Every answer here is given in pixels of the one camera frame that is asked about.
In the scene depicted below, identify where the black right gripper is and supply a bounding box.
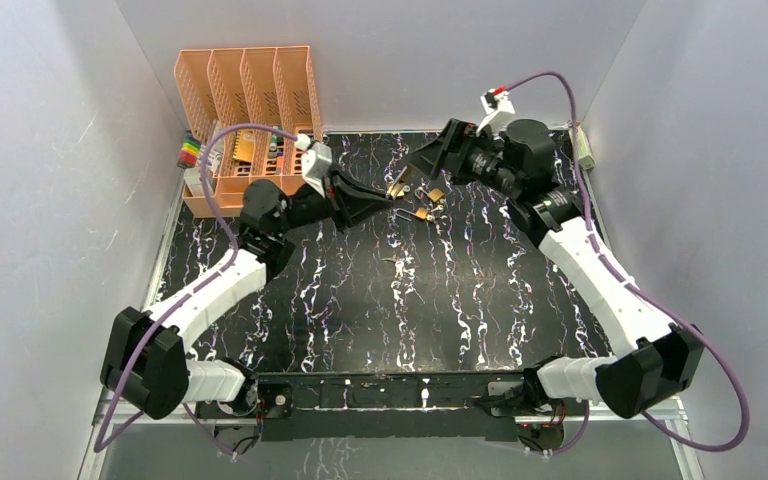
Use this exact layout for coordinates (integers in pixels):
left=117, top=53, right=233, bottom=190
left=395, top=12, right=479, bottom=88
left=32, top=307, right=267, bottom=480
left=403, top=119, right=522, bottom=198

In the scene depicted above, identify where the large brass padlock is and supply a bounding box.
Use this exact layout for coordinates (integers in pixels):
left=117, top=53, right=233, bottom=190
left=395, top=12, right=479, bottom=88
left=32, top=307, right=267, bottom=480
left=386, top=165, right=415, bottom=200

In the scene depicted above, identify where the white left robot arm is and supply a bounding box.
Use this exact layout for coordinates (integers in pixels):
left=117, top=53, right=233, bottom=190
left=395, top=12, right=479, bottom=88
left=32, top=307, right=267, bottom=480
left=100, top=168, right=394, bottom=419

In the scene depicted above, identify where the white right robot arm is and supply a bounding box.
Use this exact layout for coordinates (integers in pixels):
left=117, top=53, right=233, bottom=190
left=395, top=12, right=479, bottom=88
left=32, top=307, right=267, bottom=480
left=406, top=119, right=703, bottom=418

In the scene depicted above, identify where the small brass padlock upper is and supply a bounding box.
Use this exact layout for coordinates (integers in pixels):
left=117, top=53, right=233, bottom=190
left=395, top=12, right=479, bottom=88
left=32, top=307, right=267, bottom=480
left=414, top=188, right=445, bottom=205

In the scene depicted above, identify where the orange plastic file organizer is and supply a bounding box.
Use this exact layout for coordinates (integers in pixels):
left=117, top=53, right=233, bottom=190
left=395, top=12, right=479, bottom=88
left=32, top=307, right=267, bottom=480
left=174, top=45, right=323, bottom=218

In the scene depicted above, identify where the pale green eraser box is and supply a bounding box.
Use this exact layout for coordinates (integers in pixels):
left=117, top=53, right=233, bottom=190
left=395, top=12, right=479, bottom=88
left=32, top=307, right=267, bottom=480
left=568, top=122, right=595, bottom=171

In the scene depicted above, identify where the small white box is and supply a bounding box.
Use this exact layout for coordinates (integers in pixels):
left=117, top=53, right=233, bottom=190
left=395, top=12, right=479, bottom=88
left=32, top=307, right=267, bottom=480
left=183, top=168, right=204, bottom=197

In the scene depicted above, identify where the coloured marker set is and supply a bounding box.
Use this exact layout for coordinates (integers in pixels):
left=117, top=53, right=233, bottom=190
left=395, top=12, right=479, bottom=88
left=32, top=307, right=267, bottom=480
left=177, top=131, right=202, bottom=169

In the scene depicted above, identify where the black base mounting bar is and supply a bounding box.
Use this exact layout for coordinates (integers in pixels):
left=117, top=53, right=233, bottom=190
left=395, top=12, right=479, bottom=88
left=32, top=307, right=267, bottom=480
left=191, top=370, right=591, bottom=444

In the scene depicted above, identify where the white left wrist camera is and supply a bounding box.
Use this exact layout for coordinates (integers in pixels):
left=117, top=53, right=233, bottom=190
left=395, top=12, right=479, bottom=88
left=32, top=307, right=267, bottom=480
left=295, top=133, right=333, bottom=197

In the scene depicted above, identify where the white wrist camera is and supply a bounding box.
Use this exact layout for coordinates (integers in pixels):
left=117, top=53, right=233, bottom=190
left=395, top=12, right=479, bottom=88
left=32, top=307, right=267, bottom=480
left=477, top=86, right=515, bottom=135
left=295, top=133, right=333, bottom=197

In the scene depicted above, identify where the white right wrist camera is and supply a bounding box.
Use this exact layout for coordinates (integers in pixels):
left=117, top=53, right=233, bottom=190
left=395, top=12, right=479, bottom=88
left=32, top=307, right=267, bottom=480
left=477, top=86, right=515, bottom=135

